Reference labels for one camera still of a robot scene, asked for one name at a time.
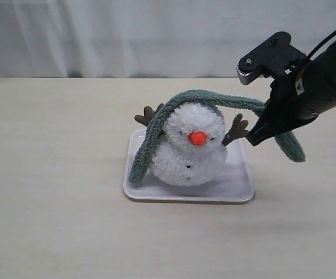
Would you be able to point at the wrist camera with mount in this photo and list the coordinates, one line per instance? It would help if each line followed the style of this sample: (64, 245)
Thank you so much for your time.
(271, 58)

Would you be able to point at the white plush snowman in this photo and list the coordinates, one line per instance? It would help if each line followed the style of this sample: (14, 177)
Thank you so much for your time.
(191, 145)

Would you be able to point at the white plastic tray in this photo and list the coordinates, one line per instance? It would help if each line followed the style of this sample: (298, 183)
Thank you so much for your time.
(232, 187)

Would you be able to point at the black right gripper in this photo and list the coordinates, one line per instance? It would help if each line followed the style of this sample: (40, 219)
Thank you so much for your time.
(284, 112)

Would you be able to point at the white curtain backdrop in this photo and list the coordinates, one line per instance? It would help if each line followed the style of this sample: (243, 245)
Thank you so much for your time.
(126, 39)

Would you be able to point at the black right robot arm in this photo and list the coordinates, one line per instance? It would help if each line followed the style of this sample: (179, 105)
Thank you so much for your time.
(316, 83)

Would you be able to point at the teal fuzzy scarf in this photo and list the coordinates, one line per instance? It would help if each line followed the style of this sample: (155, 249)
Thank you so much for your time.
(185, 116)

